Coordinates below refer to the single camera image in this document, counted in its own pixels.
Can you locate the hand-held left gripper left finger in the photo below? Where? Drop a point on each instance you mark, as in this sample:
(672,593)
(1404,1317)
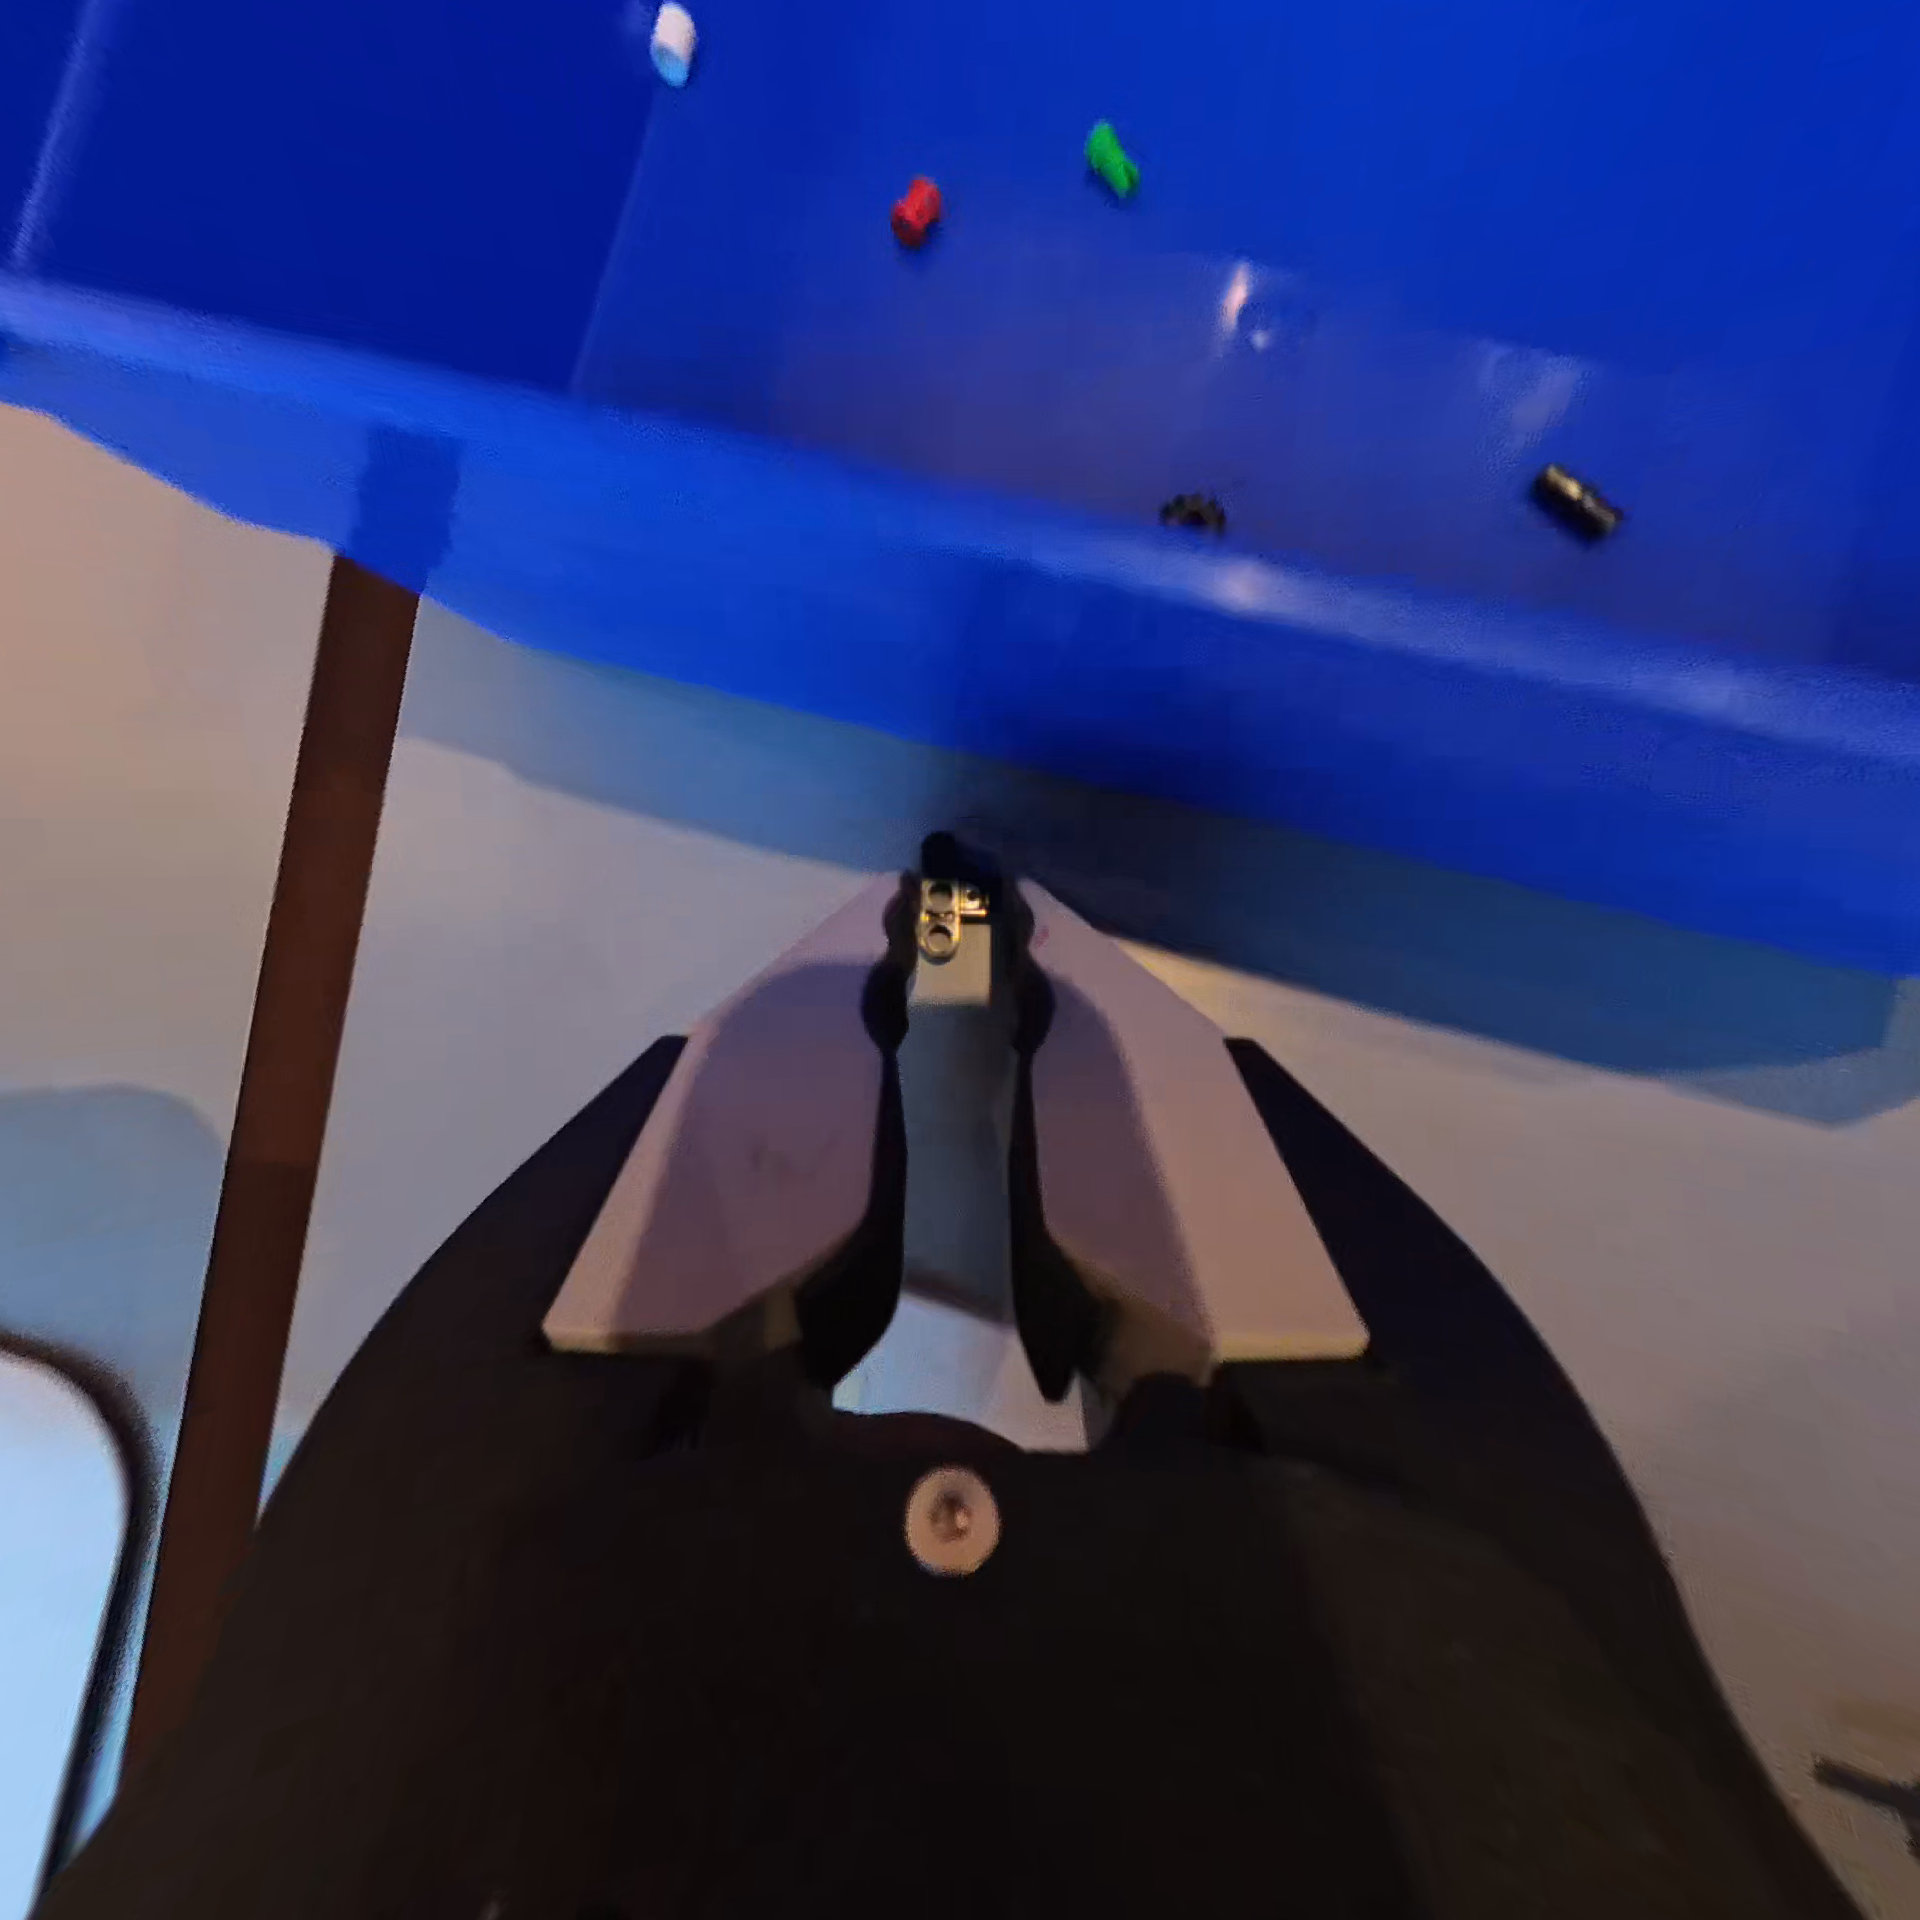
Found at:
(733,1186)

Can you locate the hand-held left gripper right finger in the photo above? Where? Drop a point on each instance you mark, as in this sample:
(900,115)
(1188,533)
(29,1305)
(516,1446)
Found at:
(1184,1202)

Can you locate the blue angled beam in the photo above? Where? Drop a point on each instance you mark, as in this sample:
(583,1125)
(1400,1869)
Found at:
(949,962)

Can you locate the blue storage bin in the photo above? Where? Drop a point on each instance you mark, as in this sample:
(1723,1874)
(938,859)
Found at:
(1348,721)

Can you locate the small black brick piece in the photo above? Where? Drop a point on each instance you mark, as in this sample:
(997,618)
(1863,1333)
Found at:
(1577,505)

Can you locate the small red bush piece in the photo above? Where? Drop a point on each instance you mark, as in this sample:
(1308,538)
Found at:
(917,212)

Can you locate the small green bush piece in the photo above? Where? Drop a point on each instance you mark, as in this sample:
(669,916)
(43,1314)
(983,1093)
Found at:
(1111,159)

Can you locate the small white bush piece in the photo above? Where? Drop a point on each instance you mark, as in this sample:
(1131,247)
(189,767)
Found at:
(674,42)

